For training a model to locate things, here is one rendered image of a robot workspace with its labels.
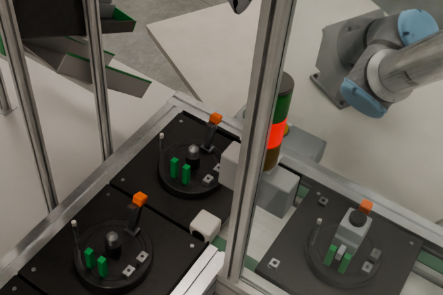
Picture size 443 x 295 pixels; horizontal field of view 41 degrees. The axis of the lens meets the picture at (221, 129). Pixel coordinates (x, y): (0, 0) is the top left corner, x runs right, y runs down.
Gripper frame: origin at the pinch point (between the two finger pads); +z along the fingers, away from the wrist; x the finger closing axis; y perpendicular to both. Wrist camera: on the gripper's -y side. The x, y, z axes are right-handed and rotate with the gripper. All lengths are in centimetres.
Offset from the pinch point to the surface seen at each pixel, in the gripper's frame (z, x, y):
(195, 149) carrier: 18.6, -5.6, -20.9
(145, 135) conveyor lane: 27.9, 9.7, -17.5
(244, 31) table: 37, 17, 38
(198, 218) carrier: 24.2, -13.3, -30.6
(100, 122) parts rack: 21.0, 15.5, -24.6
